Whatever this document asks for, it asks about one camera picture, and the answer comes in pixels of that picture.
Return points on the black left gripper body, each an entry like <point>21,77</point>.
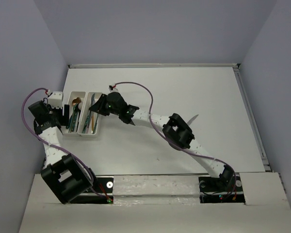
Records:
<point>57,113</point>

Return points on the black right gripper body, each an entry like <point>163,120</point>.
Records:
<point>109,109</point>

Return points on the teal plastic spoon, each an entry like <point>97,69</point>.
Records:
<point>75,109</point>

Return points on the knife with pink handle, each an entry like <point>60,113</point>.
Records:
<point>87,130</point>

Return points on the copper metal spoon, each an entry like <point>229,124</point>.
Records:
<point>76,101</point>

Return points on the orange plastic knife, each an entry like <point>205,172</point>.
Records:
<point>93,123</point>

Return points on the silver spoon teal handle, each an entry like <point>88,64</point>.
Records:
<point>73,122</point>

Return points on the knife with teal handle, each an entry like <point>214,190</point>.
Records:
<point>88,120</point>

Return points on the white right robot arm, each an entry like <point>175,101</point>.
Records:
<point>173,129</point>

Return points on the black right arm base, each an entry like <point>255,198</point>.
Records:
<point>211,192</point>

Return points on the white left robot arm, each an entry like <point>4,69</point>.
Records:
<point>65,174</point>

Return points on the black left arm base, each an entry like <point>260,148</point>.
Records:
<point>103,192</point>

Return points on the white right container tray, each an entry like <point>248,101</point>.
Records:
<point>85,111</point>

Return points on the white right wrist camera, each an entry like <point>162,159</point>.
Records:
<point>113,89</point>

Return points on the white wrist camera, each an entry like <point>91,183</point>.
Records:
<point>113,89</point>
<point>55,99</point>

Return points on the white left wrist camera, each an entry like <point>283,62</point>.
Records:
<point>55,99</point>

